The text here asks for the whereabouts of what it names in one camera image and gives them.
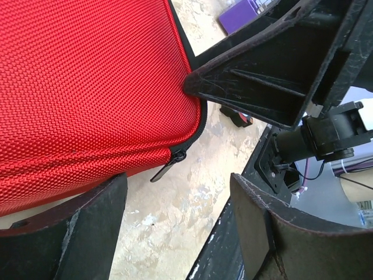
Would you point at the purple box device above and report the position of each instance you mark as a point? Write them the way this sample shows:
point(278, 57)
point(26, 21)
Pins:
point(240, 13)

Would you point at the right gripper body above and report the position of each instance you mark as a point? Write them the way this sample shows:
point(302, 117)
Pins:
point(351, 64)

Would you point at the brown owl toy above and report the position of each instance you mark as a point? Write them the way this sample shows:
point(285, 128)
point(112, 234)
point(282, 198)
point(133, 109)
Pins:
point(239, 119)

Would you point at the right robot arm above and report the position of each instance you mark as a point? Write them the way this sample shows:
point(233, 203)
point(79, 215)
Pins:
point(332, 134)

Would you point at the red medicine kit case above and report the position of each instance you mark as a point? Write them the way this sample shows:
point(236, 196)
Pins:
point(90, 89)

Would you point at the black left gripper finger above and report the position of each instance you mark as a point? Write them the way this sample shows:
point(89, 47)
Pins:
point(282, 242)
point(73, 240)
point(262, 68)

